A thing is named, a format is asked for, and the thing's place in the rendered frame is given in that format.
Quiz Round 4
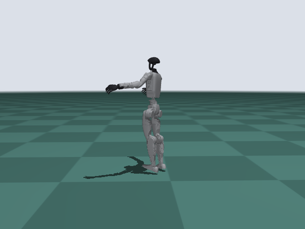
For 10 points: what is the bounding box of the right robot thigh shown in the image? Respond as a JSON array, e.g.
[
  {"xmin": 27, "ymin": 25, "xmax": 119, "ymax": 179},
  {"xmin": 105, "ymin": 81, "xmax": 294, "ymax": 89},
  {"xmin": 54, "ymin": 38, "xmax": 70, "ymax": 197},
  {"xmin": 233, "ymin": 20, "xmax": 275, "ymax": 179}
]
[{"xmin": 151, "ymin": 110, "xmax": 163, "ymax": 143}]

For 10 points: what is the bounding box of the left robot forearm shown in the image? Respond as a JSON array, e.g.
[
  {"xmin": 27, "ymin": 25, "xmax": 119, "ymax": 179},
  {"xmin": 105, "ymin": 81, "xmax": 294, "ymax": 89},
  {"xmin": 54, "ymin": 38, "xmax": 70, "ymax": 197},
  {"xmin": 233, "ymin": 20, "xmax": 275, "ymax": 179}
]
[{"xmin": 119, "ymin": 81, "xmax": 140, "ymax": 89}]

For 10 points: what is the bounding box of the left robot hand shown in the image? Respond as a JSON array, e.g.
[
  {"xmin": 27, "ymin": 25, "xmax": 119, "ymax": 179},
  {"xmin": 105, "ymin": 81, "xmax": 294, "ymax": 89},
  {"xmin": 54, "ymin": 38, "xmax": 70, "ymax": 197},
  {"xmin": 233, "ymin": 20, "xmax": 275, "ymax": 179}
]
[{"xmin": 106, "ymin": 84, "xmax": 124, "ymax": 94}]

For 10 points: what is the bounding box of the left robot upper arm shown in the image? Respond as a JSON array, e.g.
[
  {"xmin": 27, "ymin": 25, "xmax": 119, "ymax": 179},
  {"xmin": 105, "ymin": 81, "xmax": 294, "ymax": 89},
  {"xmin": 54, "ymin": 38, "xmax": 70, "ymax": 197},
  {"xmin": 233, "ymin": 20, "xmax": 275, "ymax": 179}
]
[{"xmin": 135, "ymin": 73, "xmax": 153, "ymax": 88}]

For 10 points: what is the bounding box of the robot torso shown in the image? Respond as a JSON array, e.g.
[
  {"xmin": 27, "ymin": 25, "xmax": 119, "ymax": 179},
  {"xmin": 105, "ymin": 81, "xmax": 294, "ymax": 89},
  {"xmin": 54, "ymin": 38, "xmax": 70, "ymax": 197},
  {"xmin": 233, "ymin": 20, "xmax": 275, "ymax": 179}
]
[{"xmin": 146, "ymin": 71, "xmax": 162, "ymax": 115}]

